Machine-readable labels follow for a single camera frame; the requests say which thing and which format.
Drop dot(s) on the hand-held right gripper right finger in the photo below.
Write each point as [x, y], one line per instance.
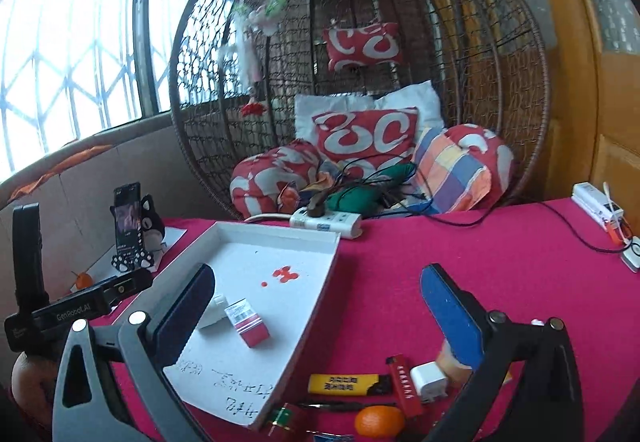
[452, 317]

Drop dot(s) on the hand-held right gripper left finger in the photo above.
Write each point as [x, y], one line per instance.
[182, 312]

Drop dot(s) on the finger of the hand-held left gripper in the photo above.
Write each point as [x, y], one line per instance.
[127, 287]

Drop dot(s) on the small white box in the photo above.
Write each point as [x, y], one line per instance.
[212, 314]

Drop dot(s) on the small red box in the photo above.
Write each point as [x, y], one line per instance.
[250, 329]

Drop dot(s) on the white cardboard tray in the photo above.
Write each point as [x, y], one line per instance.
[280, 312]

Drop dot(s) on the tangerine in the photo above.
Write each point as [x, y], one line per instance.
[379, 422]

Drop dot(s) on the yellow lighter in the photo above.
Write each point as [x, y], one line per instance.
[340, 384]

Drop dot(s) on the small orange fruit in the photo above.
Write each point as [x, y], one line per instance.
[82, 281]

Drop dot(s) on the small dropper bottle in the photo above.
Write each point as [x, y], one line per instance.
[450, 364]

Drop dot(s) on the black smartphone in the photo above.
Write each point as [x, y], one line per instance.
[127, 222]

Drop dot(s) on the white charger plug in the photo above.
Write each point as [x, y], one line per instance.
[429, 379]

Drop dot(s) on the black cat phone stand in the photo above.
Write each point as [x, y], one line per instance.
[150, 222]

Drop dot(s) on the magenta tablecloth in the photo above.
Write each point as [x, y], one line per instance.
[450, 247]

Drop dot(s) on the red lighter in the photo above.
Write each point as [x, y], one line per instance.
[405, 389]

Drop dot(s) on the orange cloth strip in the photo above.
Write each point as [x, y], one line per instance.
[60, 166]

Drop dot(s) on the black pen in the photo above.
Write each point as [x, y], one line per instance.
[340, 405]

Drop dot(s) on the plaid patchwork cloth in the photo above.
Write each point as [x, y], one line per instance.
[450, 171]

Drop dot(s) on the red green small container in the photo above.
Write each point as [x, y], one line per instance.
[285, 418]

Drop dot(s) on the green cloth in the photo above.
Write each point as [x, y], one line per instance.
[357, 199]

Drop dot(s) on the white power strip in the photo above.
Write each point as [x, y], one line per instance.
[330, 223]

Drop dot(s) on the red white seat cushion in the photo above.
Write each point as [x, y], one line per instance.
[265, 177]

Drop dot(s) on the dark plug adapter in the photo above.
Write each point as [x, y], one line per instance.
[317, 208]

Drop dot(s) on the white rectangular box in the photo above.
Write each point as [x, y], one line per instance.
[590, 199]

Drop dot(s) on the small white device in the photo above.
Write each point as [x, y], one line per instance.
[632, 254]

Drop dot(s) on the square red white cushion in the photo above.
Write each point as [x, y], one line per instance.
[365, 134]

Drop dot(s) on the lattice window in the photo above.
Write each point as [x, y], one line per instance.
[75, 46]

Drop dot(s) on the wicker hanging egg chair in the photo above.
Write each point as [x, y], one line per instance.
[475, 71]

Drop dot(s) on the wooden door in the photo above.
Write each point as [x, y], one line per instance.
[615, 96]

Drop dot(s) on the small red white pillow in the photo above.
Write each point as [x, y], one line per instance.
[360, 46]

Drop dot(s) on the white dreamcatcher ornament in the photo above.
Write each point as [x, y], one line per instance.
[257, 16]

